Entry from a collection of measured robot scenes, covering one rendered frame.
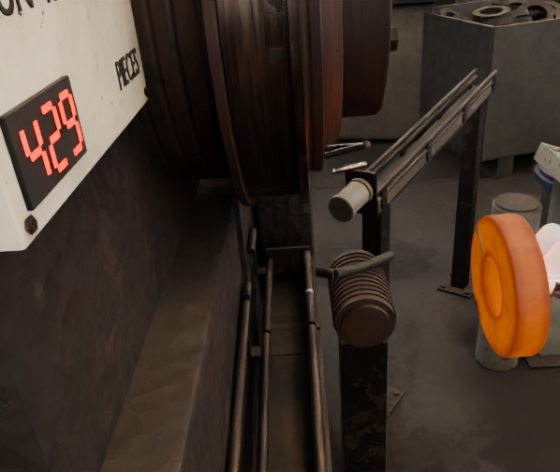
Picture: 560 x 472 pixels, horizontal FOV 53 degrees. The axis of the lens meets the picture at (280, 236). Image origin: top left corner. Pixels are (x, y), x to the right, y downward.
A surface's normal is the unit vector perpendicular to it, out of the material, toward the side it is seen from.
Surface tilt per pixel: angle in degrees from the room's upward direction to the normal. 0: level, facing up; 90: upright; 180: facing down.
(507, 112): 90
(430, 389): 0
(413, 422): 0
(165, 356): 0
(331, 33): 96
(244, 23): 89
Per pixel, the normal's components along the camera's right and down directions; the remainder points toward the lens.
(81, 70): 1.00, -0.06
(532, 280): -0.07, -0.15
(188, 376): -0.07, -0.88
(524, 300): -0.05, 0.10
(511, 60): 0.25, 0.44
